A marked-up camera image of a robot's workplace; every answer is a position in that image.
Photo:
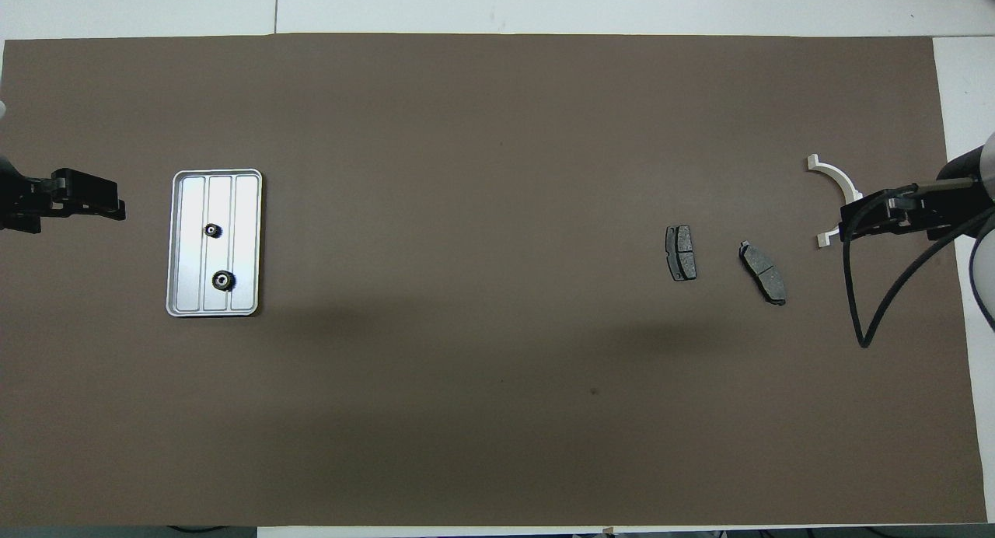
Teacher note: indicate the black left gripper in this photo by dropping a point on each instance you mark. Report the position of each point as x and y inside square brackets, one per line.
[23, 204]

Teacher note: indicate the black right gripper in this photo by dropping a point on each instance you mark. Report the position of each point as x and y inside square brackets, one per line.
[940, 214]

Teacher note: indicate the small black bearing gear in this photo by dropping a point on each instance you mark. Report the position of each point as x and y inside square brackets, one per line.
[211, 229]

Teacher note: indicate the large black bearing gear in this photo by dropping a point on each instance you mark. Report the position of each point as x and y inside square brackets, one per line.
[224, 280]

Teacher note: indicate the silver metal tray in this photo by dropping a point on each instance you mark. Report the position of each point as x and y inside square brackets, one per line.
[241, 211]

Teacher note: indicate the curved dark brake pad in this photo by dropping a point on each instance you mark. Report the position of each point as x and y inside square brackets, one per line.
[763, 274]

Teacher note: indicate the rectangular dark brake pad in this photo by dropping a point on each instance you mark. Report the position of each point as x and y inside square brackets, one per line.
[682, 252]

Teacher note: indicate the brown table mat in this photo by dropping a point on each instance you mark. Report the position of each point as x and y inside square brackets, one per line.
[497, 367]

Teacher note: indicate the white semicircular bracket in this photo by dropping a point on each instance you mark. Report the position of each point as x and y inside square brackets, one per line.
[833, 174]

